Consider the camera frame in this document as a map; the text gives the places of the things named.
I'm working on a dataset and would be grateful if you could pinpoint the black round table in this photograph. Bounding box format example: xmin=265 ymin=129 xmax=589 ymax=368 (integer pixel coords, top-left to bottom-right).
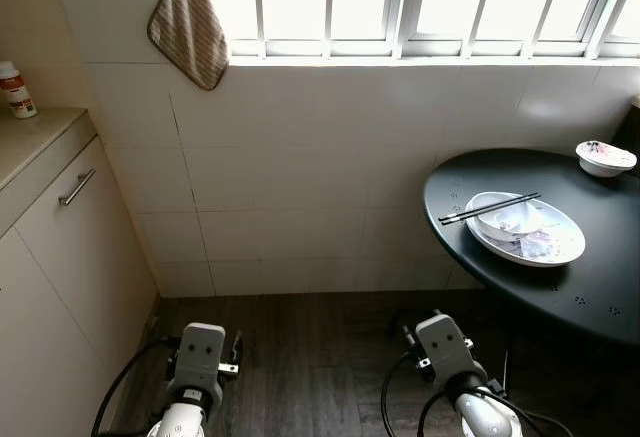
xmin=423 ymin=148 xmax=640 ymax=348

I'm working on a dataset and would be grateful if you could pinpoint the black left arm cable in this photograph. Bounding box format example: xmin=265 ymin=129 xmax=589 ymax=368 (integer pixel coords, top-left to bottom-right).
xmin=92 ymin=335 xmax=173 ymax=437

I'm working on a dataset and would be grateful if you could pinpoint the plain white bowl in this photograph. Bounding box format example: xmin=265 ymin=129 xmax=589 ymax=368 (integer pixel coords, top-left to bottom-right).
xmin=467 ymin=192 xmax=549 ymax=240

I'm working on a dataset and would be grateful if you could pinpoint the white barred window frame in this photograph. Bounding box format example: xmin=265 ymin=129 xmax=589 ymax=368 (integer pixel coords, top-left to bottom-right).
xmin=160 ymin=0 xmax=640 ymax=61

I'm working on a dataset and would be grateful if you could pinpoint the crumpled white tissue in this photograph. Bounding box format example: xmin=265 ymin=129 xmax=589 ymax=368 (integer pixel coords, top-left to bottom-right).
xmin=512 ymin=225 xmax=561 ymax=260

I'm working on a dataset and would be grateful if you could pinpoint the cream kitchen cabinet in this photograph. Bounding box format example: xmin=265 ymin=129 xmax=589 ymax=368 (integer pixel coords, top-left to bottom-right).
xmin=0 ymin=107 xmax=161 ymax=437

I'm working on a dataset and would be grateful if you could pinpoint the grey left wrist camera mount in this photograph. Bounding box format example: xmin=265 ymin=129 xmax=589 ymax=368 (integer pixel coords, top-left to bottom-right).
xmin=165 ymin=323 xmax=229 ymax=406

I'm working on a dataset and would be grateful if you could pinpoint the white oval plate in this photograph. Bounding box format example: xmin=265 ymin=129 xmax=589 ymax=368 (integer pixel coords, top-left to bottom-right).
xmin=466 ymin=197 xmax=587 ymax=268

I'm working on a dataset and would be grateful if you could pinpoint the black chopstick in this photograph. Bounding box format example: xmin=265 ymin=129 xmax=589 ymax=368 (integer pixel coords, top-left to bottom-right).
xmin=439 ymin=192 xmax=541 ymax=222
xmin=441 ymin=196 xmax=537 ymax=225

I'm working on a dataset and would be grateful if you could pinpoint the silver cabinet handle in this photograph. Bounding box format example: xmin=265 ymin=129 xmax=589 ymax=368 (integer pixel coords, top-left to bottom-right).
xmin=58 ymin=168 xmax=97 ymax=207

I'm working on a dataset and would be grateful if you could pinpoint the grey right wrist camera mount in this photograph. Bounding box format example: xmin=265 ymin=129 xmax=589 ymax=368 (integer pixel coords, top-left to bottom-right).
xmin=415 ymin=315 xmax=488 ymax=390

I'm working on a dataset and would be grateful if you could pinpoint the white bowl with floral print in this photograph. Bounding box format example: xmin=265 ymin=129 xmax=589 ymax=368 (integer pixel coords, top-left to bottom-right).
xmin=576 ymin=141 xmax=638 ymax=178

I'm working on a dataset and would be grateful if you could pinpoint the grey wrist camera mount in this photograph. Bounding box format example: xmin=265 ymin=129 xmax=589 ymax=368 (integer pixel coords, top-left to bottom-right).
xmin=415 ymin=315 xmax=488 ymax=390
xmin=165 ymin=323 xmax=229 ymax=406

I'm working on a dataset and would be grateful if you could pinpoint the brown striped dish cloth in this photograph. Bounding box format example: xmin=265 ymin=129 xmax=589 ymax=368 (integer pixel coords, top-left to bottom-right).
xmin=147 ymin=0 xmax=230 ymax=91

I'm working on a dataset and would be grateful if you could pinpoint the white bottle with red label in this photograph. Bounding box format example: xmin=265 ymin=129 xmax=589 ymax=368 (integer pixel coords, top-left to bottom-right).
xmin=0 ymin=61 xmax=38 ymax=119

